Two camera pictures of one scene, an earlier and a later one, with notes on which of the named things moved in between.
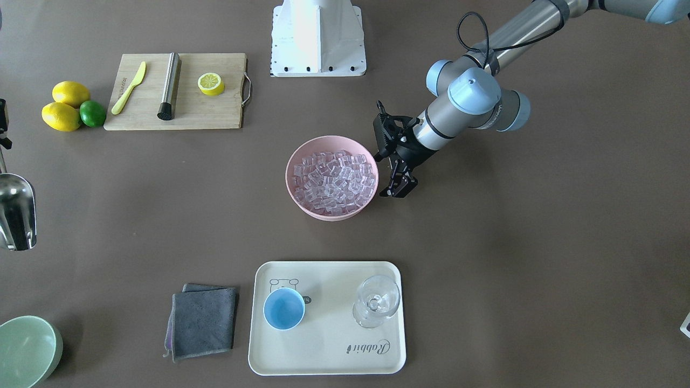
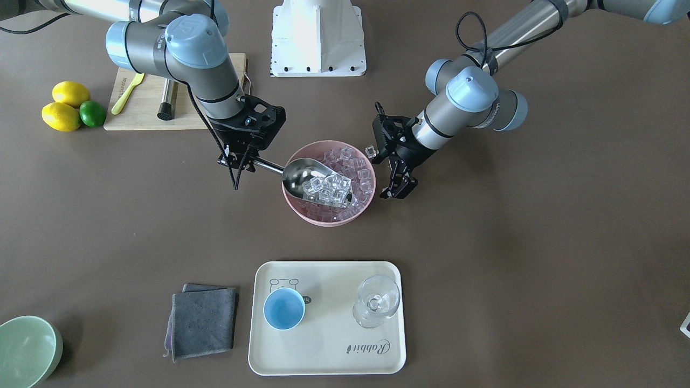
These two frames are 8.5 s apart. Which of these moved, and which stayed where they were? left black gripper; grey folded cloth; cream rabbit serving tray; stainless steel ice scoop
Moved: stainless steel ice scoop
Stayed: left black gripper; grey folded cloth; cream rabbit serving tray
